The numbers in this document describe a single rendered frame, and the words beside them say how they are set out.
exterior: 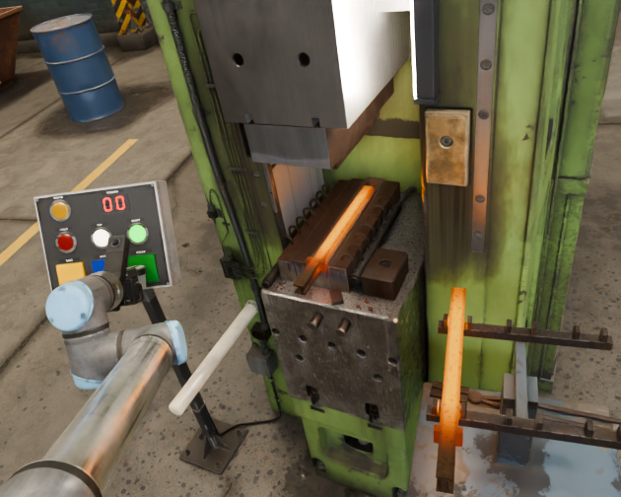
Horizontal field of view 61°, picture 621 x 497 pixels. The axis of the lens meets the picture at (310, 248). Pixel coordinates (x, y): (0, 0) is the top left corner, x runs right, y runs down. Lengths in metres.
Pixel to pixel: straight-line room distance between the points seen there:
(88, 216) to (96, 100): 4.35
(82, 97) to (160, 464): 4.20
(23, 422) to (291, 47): 2.17
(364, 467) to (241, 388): 0.74
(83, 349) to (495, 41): 0.98
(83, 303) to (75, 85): 4.77
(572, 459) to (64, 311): 1.05
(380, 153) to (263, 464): 1.24
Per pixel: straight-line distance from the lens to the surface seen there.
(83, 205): 1.53
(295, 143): 1.16
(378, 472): 1.92
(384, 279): 1.28
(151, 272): 1.46
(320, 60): 1.05
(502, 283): 1.39
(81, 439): 0.77
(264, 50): 1.11
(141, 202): 1.46
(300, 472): 2.13
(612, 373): 2.47
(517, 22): 1.09
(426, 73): 1.10
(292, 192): 1.56
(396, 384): 1.45
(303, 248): 1.40
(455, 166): 1.19
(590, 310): 2.70
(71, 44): 5.70
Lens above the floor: 1.82
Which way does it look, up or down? 36 degrees down
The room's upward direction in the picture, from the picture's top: 11 degrees counter-clockwise
